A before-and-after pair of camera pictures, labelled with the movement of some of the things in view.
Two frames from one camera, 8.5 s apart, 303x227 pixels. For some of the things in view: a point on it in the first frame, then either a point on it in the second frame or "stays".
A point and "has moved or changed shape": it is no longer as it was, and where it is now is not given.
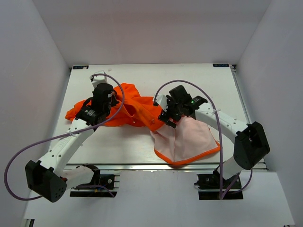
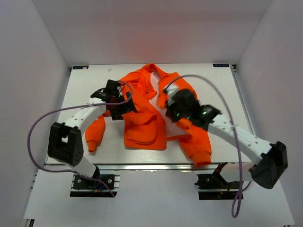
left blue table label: x=80 y=67 stays
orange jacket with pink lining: x=180 y=139 has moved or changed shape
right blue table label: x=220 y=65 stays
